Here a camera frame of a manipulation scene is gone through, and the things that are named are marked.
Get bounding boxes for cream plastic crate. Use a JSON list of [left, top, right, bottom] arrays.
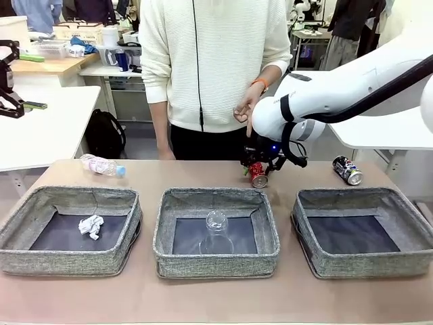
[[52, 22, 104, 45]]

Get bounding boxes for person's black trousers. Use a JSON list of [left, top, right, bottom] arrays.
[[170, 123, 253, 162]]

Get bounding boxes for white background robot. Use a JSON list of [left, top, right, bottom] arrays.
[[290, 0, 322, 30]]

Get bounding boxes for person's right hand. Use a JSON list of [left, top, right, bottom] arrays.
[[157, 144, 177, 161]]

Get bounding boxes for white and black headset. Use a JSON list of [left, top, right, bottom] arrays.
[[121, 30, 142, 47]]

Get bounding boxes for person's white knit sweater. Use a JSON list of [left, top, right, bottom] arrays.
[[139, 0, 292, 133]]

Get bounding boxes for black hanging neck cord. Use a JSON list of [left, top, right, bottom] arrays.
[[191, 0, 206, 132]]

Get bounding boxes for clear plastic water bottle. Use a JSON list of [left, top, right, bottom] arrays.
[[80, 153, 127, 177]]

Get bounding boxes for white storage box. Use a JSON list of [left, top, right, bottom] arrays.
[[0, 16, 30, 55]]

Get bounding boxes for grey woven fabric basket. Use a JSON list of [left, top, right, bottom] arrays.
[[0, 185, 143, 277], [290, 187, 433, 280], [152, 188, 281, 280]]

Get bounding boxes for background figure grey trousers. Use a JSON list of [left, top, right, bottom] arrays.
[[319, 0, 388, 72]]

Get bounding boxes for black backpack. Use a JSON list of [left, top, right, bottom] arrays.
[[84, 108, 127, 160]]

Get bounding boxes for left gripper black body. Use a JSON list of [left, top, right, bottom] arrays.
[[0, 62, 14, 92]]

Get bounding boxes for white paper ball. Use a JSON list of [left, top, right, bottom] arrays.
[[78, 214, 105, 242]]

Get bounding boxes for clear plastic storage box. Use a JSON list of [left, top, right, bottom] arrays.
[[96, 45, 143, 67]]

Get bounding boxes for dark blue bottle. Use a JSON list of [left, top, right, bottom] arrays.
[[114, 48, 130, 72]]

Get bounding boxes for background person dark coat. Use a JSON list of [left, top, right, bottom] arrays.
[[62, 0, 118, 26]]

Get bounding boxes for white desk with drawers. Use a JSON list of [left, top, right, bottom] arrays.
[[78, 64, 153, 123]]

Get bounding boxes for person's right forearm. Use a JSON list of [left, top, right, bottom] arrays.
[[148, 100, 172, 150]]

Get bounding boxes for background desk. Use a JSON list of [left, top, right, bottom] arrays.
[[290, 28, 334, 70]]

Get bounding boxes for blue cloth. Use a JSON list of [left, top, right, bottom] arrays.
[[70, 36, 99, 55]]

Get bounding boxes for person's left hand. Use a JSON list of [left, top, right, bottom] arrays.
[[232, 83, 265, 138]]

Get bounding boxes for clear plastic cup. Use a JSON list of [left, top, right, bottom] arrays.
[[199, 209, 235, 255]]

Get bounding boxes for person's left forearm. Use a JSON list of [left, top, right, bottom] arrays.
[[258, 60, 288, 91]]

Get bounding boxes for crushed red drink can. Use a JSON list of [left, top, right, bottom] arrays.
[[248, 161, 270, 189]]

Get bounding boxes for crushed black drink can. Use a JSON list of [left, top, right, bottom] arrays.
[[332, 155, 363, 186]]

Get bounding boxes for background person blue shirt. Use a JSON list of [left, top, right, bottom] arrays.
[[12, 0, 64, 35]]

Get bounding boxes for white mesh tray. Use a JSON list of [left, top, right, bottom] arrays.
[[32, 39, 70, 60]]

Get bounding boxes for background person beige clothes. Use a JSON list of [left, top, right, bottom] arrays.
[[130, 0, 141, 31]]

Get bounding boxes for wooden table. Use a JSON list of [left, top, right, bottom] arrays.
[[9, 52, 102, 89]]

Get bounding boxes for orange strap wristwatch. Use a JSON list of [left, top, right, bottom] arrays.
[[250, 78, 270, 95]]

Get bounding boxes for white cylinder container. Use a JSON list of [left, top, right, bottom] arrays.
[[101, 26, 119, 48]]

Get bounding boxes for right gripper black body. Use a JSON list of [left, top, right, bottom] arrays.
[[245, 135, 288, 163]]

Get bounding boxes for white work table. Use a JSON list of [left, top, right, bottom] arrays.
[[0, 85, 102, 200], [326, 101, 433, 177]]

